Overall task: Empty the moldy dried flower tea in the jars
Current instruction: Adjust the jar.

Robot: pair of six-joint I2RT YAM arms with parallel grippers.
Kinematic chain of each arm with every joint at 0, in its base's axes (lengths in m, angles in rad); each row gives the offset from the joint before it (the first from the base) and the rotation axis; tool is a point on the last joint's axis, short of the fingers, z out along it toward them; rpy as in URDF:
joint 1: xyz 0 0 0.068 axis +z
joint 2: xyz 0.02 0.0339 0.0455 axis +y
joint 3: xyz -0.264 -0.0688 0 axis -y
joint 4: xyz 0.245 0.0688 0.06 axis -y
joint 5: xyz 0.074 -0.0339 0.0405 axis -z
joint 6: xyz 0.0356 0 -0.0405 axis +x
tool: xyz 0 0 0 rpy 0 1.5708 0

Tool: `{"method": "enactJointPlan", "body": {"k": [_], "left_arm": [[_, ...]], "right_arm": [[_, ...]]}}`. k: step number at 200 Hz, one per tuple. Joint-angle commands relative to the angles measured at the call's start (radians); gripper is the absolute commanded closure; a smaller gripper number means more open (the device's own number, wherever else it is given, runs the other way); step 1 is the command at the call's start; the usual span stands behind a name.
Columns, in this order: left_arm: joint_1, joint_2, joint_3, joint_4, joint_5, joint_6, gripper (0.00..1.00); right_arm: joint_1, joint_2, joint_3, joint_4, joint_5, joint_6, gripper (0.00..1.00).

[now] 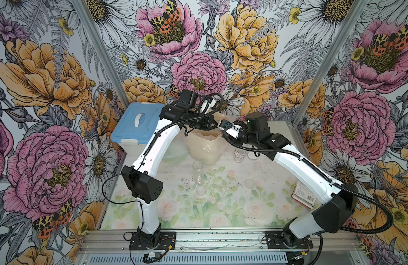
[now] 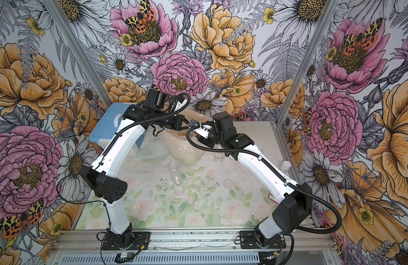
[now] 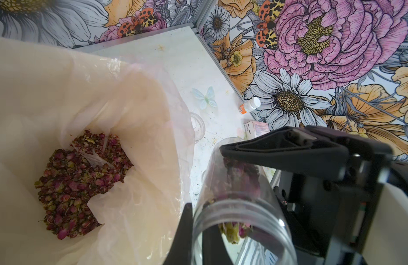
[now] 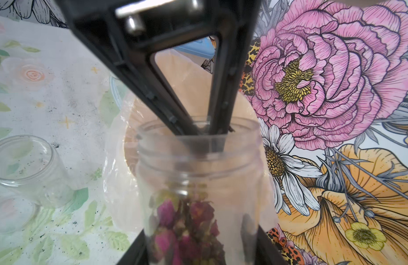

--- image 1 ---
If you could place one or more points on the aluminium front rail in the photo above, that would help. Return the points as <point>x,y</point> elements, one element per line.
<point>236,246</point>

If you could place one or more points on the blue lidded storage box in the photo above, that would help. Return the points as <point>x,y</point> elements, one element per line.
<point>137,126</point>

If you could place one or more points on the white jar lid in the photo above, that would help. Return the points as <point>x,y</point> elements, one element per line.
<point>252,156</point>

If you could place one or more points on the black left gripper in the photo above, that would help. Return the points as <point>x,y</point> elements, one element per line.
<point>208,120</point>

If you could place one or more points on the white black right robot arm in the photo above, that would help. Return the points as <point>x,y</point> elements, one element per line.
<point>337,205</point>

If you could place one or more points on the pink white paper packet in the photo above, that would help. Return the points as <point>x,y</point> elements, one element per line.
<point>303,195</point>

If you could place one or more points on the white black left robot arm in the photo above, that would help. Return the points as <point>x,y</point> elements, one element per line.
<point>140,177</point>

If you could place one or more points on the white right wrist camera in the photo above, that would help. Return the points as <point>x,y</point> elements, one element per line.
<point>233,129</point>

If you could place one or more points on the clear jar dried tea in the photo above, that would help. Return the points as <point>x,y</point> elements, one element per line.
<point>197,167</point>

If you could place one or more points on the bin with pink bag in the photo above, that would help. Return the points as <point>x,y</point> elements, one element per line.
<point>206,146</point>

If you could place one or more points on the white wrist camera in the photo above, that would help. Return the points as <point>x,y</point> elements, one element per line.
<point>233,129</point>
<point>205,105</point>

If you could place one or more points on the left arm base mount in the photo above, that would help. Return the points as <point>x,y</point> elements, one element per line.
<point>161,240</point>

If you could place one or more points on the clear jar with rose tea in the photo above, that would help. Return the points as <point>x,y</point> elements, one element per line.
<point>239,155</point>

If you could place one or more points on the clear jar lid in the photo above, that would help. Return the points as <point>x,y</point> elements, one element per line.
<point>201,191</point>
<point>249,183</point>

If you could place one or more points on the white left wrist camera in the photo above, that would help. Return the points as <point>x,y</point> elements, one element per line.
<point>205,105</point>

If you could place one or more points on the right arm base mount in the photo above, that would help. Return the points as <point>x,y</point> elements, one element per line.
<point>277,239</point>

